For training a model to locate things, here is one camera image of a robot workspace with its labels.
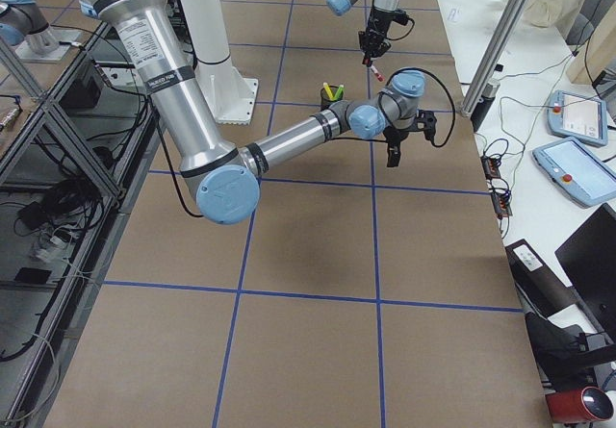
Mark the brown paper table cover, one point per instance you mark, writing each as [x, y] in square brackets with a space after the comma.
[357, 295]

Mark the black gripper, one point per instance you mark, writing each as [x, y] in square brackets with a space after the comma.
[395, 137]
[376, 26]

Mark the orange black adapter box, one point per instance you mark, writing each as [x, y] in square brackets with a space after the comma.
[491, 167]

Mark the black monitor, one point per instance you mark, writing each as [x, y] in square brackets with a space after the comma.
[588, 259]

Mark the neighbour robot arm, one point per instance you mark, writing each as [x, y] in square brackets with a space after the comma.
[21, 19]

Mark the aluminium frame post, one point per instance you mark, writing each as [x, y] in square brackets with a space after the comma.
[511, 14]

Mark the black mesh pen cup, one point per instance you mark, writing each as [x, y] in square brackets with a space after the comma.
[325, 103]

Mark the teach pendant near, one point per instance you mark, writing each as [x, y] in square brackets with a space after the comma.
[577, 171]

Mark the white remote on box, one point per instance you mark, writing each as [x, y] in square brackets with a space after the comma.
[527, 258]

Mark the red capped white marker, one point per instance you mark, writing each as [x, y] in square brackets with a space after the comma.
[376, 73]

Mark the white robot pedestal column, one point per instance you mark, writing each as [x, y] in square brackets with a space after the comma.
[230, 96]

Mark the teach pendant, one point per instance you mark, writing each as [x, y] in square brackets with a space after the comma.
[577, 116]
[577, 171]

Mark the teach pendant far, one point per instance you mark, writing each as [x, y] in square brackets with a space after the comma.
[577, 116]

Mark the red cylinder bottle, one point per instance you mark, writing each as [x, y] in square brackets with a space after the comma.
[580, 405]

